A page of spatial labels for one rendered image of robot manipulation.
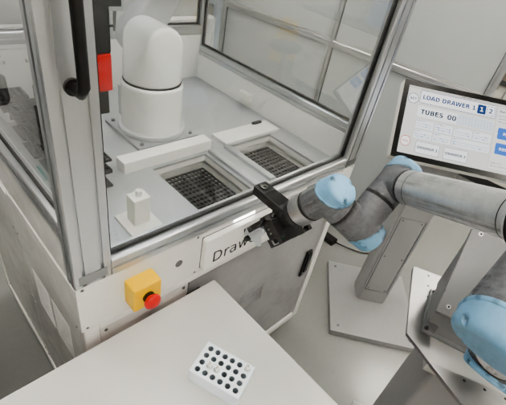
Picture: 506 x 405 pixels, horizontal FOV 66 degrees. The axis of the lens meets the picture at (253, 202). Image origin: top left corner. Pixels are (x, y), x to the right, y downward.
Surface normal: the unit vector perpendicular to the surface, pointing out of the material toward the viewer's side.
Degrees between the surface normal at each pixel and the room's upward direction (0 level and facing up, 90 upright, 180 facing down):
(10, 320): 0
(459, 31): 90
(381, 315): 3
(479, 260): 45
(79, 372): 0
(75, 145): 90
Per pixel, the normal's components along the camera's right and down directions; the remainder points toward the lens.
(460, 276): -0.23, -0.23
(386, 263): -0.14, 0.58
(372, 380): 0.16, -0.79
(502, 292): -0.67, -0.60
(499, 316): -0.59, -0.47
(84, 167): 0.68, 0.53
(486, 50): -0.67, 0.35
